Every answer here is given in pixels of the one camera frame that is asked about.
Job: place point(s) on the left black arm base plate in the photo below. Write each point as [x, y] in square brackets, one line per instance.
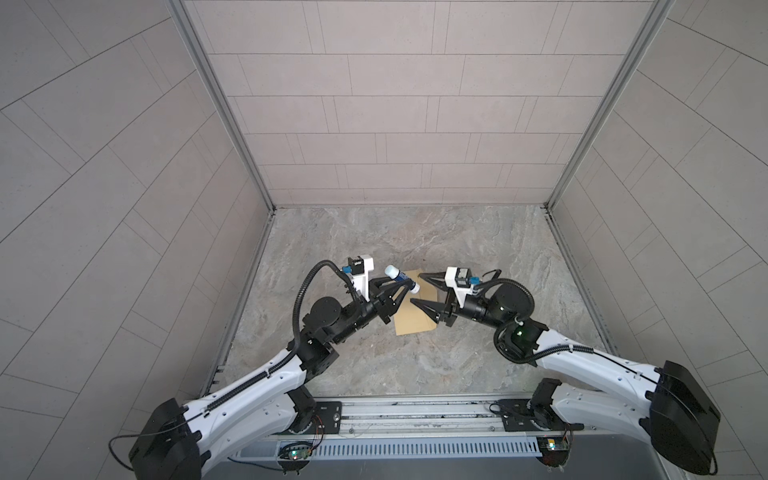
[324, 415]

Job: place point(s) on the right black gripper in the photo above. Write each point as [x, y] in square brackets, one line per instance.
[436, 309]

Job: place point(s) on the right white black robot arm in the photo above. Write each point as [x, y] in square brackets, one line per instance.
[665, 406]

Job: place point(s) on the left green circuit board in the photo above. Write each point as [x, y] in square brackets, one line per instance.
[300, 451]

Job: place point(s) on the white slotted cable duct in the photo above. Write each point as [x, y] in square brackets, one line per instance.
[349, 449]

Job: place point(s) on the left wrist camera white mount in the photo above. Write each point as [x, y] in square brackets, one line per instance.
[359, 269]

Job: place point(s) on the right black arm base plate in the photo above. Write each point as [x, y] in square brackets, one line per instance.
[529, 415]

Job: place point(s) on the blue white glue stick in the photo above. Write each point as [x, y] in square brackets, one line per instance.
[396, 274]

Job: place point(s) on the right circuit board module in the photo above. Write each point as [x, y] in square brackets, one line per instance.
[555, 451]

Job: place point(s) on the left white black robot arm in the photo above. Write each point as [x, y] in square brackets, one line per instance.
[188, 441]

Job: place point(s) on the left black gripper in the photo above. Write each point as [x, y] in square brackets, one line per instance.
[380, 298]

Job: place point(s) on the aluminium mounting rail frame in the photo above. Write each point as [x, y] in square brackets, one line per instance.
[462, 415]

